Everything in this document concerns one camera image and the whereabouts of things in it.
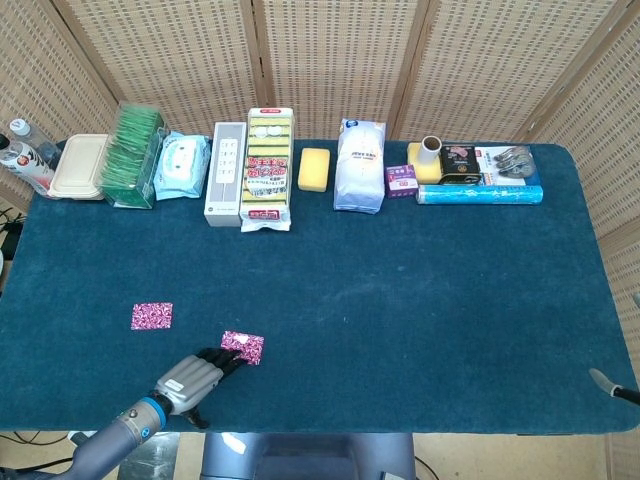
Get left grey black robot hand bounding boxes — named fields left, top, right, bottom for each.
left=152, top=347, right=246, bottom=430

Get metal floor plate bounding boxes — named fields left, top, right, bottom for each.
left=119, top=432, right=181, bottom=480

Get grey robot torso base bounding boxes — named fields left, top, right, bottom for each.
left=199, top=432, right=417, bottom=480

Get white power strip box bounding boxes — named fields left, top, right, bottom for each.
left=203, top=121, right=249, bottom=229

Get light blue wet wipes pack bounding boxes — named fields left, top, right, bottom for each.
left=153, top=131, right=212, bottom=202

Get yellow sponge multipack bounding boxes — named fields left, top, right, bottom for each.
left=239, top=107, right=295, bottom=234

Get dark blue felt table cover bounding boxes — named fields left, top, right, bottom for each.
left=0, top=139, right=640, bottom=435

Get clear box green tea bags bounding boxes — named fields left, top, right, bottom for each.
left=99, top=102, right=169, bottom=210

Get beige lidded food container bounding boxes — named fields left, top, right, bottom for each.
left=47, top=133, right=110, bottom=202

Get white paper bag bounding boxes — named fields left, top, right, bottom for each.
left=333, top=118, right=388, bottom=216

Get white labelled drink bottle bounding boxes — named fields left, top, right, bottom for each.
left=0, top=133, right=56, bottom=197

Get small purple box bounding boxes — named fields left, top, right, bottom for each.
left=384, top=164, right=419, bottom=199

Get clear bottle white cap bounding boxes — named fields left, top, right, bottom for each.
left=9, top=118, right=62, bottom=166

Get white roll with cardboard core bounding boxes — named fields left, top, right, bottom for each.
left=418, top=135, right=443, bottom=169

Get blue cling film roll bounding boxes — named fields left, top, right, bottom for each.
left=416, top=183, right=545, bottom=206

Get black tin can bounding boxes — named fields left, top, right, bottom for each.
left=438, top=144, right=484, bottom=187

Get woven wooden folding screen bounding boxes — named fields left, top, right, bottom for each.
left=0, top=0, right=640, bottom=480

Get black floor cables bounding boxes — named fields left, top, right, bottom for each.
left=0, top=207, right=26, bottom=251

